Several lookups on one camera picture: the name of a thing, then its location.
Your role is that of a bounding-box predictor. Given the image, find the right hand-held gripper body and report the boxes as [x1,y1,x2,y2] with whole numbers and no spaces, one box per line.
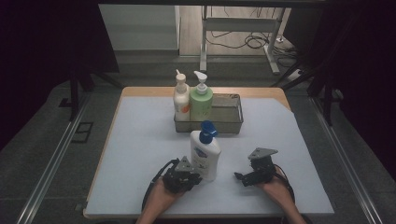
[242,147,279,188]

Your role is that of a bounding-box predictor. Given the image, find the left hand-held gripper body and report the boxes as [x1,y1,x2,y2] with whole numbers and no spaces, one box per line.
[161,156,195,194]

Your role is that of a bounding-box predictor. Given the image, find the white bottle with blue pump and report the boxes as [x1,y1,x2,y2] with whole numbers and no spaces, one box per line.
[190,119,222,183]

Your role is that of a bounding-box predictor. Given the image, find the metal mesh basket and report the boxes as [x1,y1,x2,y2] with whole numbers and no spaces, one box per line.
[173,92,245,134]

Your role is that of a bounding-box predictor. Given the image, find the green bottle with white pump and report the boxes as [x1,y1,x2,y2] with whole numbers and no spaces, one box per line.
[189,70,215,122]

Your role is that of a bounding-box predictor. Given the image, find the cream bottle with cream pump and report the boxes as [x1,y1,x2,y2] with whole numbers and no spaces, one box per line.
[173,68,191,122]

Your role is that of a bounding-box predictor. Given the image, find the person's left hand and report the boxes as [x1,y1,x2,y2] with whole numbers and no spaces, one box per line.
[148,178,185,216]

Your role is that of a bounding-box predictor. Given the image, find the person's right hand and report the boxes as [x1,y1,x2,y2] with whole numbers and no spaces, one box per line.
[256,166,295,213]

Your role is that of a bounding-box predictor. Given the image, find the black metal stand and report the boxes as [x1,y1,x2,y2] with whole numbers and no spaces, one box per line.
[59,62,122,122]
[270,55,344,127]

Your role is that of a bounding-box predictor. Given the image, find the white power strip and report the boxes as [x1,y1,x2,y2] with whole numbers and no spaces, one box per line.
[284,69,304,82]

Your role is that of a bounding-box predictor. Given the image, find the dark curtain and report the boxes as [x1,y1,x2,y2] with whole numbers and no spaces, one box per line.
[0,0,120,178]
[283,0,396,181]

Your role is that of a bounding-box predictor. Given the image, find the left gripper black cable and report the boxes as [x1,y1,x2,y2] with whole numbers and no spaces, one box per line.
[141,158,181,213]

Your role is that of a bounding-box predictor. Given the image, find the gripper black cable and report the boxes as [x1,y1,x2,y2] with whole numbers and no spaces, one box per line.
[141,158,181,213]
[274,163,297,206]

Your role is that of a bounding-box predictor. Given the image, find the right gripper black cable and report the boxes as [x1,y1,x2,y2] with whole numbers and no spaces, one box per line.
[274,163,297,206]

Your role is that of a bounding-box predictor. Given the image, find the aluminium floor rail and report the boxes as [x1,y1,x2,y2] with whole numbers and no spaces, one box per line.
[13,92,92,224]
[309,96,384,224]

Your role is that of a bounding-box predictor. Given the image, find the black floor cables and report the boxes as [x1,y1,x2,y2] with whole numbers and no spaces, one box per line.
[206,31,300,68]

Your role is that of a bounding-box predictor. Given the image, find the white desk frame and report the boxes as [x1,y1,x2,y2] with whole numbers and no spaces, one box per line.
[199,5,286,76]

